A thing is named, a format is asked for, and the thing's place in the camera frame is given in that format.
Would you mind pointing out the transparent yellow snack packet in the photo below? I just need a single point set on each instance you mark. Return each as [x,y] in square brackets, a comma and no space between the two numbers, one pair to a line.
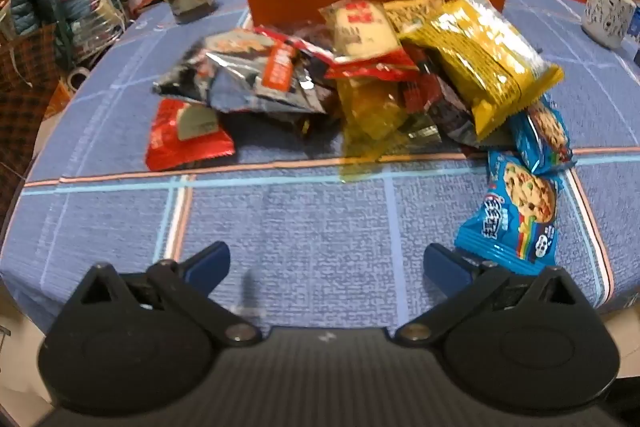
[370,117]

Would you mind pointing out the red and white snack packet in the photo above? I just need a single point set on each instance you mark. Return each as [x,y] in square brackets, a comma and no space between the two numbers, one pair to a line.
[360,32]

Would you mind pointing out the large yellow snack packet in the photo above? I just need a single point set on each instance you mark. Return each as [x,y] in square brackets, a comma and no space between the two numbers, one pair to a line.
[480,62]

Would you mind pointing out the blue cookie packet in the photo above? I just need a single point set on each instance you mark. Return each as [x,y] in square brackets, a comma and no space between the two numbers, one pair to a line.
[520,202]
[545,132]

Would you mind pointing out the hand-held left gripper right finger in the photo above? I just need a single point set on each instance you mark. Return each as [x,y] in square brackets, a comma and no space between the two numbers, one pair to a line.
[445,268]

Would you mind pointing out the silver black snack packet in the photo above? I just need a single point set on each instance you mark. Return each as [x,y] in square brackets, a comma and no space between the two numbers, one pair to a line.
[240,82]

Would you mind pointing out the small red snack packet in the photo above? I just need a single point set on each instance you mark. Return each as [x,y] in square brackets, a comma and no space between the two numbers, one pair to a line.
[170,142]

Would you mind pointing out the white mug with cat print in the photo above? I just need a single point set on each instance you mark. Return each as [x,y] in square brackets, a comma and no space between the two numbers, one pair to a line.
[607,14]

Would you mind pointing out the roll of tape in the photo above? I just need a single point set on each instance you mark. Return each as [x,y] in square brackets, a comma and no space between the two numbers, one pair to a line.
[77,79]

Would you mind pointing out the brown plaid chair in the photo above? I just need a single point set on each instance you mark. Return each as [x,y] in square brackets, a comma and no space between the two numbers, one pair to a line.
[25,107]

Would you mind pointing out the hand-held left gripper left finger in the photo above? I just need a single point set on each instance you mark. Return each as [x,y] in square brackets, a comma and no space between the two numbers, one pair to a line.
[207,263]

